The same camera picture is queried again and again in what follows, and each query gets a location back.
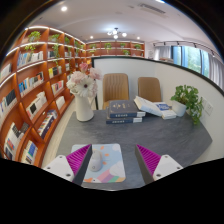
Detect orange bookshelf unit with books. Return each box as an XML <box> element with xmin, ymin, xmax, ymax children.
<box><xmin>0</xmin><ymin>25</ymin><xmax>88</xmax><ymax>168</ymax></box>

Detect thick dark blue book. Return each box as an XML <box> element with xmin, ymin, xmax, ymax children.
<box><xmin>105</xmin><ymin>109</ymin><xmax>144</xmax><ymax>125</ymax></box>
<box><xmin>107</xmin><ymin>99</ymin><xmax>147</xmax><ymax>119</ymax></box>

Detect pink and white flower bouquet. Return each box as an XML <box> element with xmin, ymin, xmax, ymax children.
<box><xmin>65</xmin><ymin>62</ymin><xmax>103</xmax><ymax>98</ymax></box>

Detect white leaning book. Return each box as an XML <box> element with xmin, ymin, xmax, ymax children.
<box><xmin>133</xmin><ymin>95</ymin><xmax>164</xmax><ymax>118</ymax></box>

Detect tan upholstered chair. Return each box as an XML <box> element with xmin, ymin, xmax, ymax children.
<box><xmin>137</xmin><ymin>76</ymin><xmax>163</xmax><ymax>103</ymax></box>
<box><xmin>102</xmin><ymin>73</ymin><xmax>130</xmax><ymax>110</ymax></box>

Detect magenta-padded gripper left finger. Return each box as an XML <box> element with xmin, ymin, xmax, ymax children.
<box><xmin>43</xmin><ymin>143</ymin><xmax>94</xmax><ymax>187</ymax></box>

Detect orange wall shelf with plants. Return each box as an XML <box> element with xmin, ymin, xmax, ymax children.
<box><xmin>85</xmin><ymin>40</ymin><xmax>146</xmax><ymax>58</ymax></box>

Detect white wall socket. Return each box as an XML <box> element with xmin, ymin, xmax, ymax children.
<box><xmin>203</xmin><ymin>100</ymin><xmax>215</xmax><ymax>117</ymax></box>

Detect white book with blue cover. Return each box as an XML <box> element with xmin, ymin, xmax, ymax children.
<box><xmin>153</xmin><ymin>101</ymin><xmax>178</xmax><ymax>120</ymax></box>

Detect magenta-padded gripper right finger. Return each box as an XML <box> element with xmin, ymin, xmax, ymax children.
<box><xmin>134</xmin><ymin>144</ymin><xmax>184</xmax><ymax>185</ymax></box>

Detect pastel cloud print mouse pad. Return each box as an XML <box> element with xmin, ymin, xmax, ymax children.
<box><xmin>70</xmin><ymin>143</ymin><xmax>127</xmax><ymax>184</ymax></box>

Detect ceiling lights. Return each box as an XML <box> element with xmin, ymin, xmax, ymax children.
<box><xmin>59</xmin><ymin>4</ymin><xmax>143</xmax><ymax>41</ymax></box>

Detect dark framed window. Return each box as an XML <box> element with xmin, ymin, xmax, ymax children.
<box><xmin>161</xmin><ymin>41</ymin><xmax>224</xmax><ymax>88</ymax></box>

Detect green plant in white pot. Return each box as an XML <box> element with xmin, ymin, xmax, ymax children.
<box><xmin>170</xmin><ymin>84</ymin><xmax>204</xmax><ymax>126</ymax></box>

